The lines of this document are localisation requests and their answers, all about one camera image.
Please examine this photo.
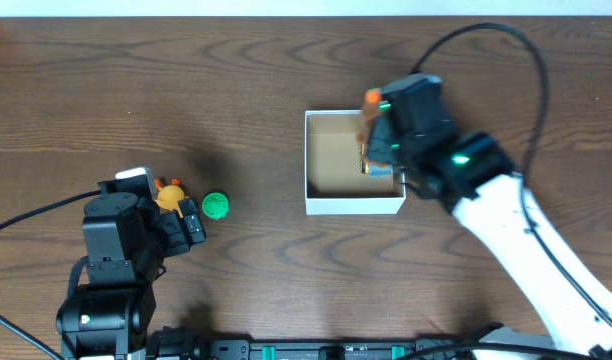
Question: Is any orange toy duck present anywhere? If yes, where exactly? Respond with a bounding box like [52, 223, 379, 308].
[154, 178, 187, 217]

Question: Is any brown plush bear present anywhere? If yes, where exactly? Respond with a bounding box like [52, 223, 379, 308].
[356, 88, 387, 167]

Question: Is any yellow grey toy truck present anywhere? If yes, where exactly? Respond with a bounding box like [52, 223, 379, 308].
[360, 159, 393, 177]

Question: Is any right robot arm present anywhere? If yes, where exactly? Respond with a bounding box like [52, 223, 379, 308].
[362, 73, 612, 359]

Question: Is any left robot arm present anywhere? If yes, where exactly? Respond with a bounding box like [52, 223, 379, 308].
[56, 192, 206, 359]

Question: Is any green ridged ball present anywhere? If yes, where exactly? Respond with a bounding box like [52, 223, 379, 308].
[201, 192, 230, 220]

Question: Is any white cardboard box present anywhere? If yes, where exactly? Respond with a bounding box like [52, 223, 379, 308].
[304, 110, 406, 216]

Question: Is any left black cable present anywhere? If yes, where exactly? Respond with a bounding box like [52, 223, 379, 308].
[0, 188, 102, 239]

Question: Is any black cable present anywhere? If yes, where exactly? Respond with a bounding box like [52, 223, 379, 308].
[0, 188, 102, 239]
[410, 22, 612, 341]

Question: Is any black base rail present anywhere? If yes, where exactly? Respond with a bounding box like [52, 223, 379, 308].
[145, 327, 582, 360]

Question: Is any right black cable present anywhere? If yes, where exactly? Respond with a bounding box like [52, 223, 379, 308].
[410, 22, 612, 341]

